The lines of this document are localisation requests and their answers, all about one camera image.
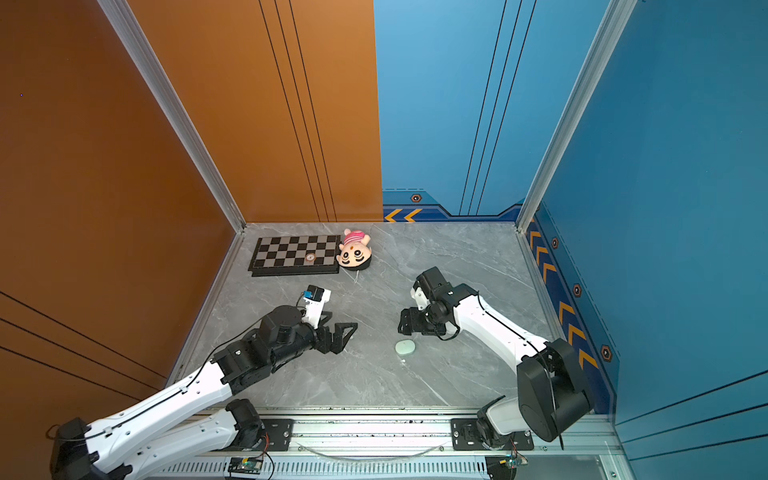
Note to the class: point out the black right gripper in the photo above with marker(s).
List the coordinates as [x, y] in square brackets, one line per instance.
[410, 323]

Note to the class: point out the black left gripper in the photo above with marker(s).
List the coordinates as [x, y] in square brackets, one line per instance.
[338, 343]

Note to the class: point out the mint green charging case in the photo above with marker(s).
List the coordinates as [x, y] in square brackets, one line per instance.
[405, 347]

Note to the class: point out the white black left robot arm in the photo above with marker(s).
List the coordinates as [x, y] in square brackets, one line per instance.
[203, 412]

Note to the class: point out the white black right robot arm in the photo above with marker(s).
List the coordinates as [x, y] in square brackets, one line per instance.
[553, 391]

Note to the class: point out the pink plush doll head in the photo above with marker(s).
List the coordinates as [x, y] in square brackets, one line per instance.
[354, 251]

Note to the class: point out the black folding chess board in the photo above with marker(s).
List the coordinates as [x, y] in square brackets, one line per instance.
[285, 256]

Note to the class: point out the green circuit board left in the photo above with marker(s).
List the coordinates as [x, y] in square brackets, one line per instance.
[244, 466]

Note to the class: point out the green circuit board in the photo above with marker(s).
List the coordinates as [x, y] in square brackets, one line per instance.
[244, 466]
[513, 461]

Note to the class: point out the green circuit board right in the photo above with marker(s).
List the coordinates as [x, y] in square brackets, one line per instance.
[513, 461]

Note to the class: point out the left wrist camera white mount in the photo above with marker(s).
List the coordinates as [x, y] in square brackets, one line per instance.
[313, 311]

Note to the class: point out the aluminium corner post right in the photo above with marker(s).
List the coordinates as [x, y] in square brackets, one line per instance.
[606, 39]

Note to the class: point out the aluminium corner post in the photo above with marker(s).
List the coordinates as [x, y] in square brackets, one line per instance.
[130, 33]
[606, 39]

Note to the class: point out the aluminium corner post left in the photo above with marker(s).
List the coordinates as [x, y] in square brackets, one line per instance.
[130, 33]

